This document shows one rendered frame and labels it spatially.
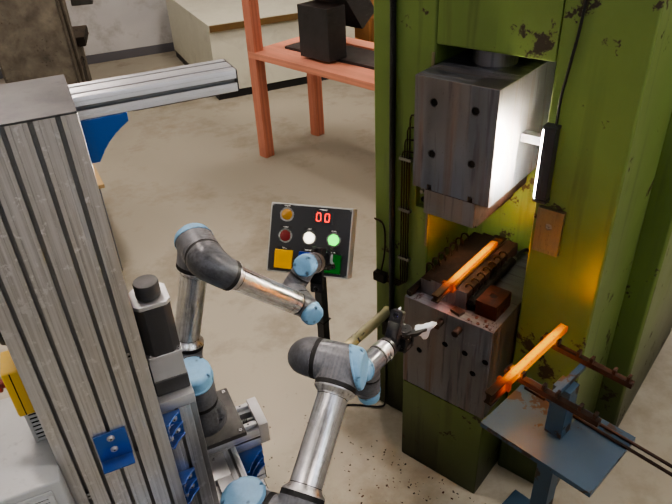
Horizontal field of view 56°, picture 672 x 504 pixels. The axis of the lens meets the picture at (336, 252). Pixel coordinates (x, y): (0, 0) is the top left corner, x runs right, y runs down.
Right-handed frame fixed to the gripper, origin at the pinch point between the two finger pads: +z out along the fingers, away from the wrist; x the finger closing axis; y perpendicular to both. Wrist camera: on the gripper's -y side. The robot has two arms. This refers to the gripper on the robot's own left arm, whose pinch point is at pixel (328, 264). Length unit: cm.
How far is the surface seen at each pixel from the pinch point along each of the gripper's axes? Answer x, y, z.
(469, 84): -49, 63, -37
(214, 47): 249, 186, 409
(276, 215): 24.5, 17.1, 5.2
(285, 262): 18.9, -1.3, 4.4
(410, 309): -32.2, -14.9, 8.7
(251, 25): 144, 165, 256
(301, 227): 13.6, 13.2, 5.2
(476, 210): -54, 25, -16
